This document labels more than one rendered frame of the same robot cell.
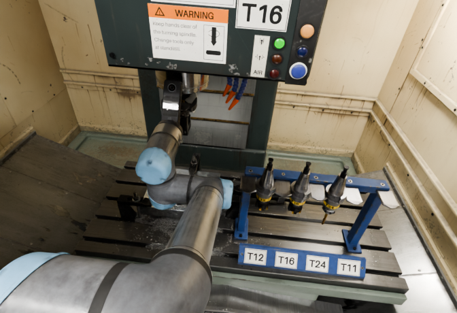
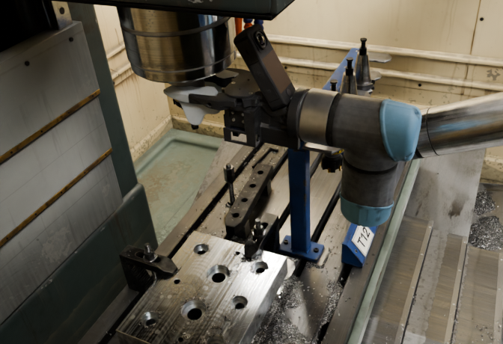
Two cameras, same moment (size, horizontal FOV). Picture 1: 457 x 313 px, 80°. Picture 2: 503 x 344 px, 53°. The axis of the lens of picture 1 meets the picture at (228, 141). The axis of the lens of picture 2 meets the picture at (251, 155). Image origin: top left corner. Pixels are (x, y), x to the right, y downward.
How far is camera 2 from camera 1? 0.85 m
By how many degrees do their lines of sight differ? 52
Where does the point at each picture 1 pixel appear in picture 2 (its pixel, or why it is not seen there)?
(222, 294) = (378, 326)
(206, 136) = (62, 238)
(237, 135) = (104, 188)
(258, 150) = (132, 191)
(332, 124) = (133, 96)
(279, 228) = (313, 206)
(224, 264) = (359, 284)
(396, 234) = not seen: hidden behind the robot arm
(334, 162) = (167, 146)
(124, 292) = not seen: outside the picture
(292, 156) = not seen: hidden behind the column
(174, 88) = (264, 39)
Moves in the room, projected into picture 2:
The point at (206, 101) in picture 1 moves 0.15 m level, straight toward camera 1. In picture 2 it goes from (35, 163) to (96, 171)
